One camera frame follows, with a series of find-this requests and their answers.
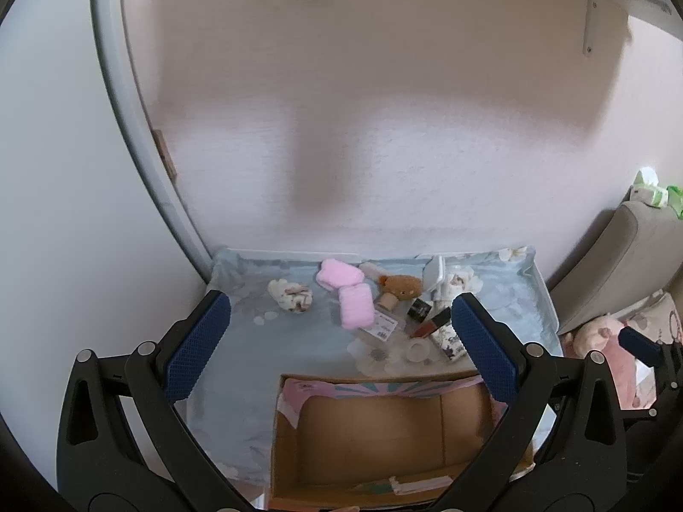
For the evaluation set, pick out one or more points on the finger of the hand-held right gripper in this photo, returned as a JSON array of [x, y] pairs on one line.
[[640, 344], [640, 415]]

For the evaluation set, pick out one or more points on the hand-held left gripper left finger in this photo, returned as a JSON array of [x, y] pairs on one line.
[[197, 346]]

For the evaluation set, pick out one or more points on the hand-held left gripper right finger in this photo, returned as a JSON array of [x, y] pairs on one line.
[[485, 346]]

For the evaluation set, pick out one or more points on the small patterned white box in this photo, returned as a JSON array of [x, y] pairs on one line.
[[448, 342]]

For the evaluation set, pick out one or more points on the red lipstick tube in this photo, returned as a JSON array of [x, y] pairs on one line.
[[429, 326]]

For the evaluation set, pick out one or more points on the clear packet with label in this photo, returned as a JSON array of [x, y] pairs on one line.
[[381, 326]]

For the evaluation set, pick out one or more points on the pink fluffy pouch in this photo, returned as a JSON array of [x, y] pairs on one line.
[[356, 306], [339, 276]]

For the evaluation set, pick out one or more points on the printed cardboard box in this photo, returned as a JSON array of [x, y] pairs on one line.
[[373, 437]]

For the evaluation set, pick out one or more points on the floral pillow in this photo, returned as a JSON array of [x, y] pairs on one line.
[[667, 314]]

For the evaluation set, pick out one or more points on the pink plush toy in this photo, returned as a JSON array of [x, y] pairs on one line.
[[597, 333]]

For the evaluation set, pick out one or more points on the small black jar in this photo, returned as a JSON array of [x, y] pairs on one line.
[[419, 310]]

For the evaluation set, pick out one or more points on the white compact case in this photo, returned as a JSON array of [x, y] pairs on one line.
[[433, 274]]

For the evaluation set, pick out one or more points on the beige chair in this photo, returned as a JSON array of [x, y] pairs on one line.
[[613, 256]]

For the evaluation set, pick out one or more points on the blue floral tablecloth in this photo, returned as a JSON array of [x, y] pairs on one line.
[[299, 341]]

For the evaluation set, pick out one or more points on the brown plush bear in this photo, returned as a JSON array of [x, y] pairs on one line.
[[400, 285]]

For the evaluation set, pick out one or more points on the wooden cylinder cap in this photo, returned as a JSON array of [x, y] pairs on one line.
[[388, 302]]

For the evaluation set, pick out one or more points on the white fluffy item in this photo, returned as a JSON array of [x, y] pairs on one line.
[[369, 268]]

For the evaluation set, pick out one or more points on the green and white packet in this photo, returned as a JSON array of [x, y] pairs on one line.
[[656, 194]]

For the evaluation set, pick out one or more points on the white door frame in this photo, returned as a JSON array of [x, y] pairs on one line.
[[122, 90]]

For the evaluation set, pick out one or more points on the white shelf bracket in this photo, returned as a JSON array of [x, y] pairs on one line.
[[595, 16]]

